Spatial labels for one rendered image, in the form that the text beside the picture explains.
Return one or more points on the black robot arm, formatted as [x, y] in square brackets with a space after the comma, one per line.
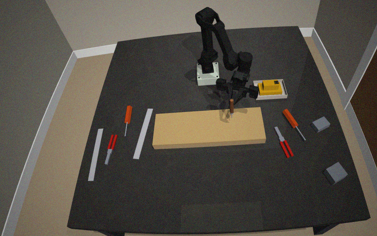
[231, 59]

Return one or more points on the tan panel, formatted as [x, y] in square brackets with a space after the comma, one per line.
[208, 128]

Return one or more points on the orange-handled awl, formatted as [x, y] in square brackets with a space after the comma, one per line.
[291, 120]
[127, 116]

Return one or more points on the light grey flat strip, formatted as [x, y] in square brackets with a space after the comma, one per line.
[95, 155]
[142, 134]

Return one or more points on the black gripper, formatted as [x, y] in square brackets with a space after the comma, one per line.
[222, 85]

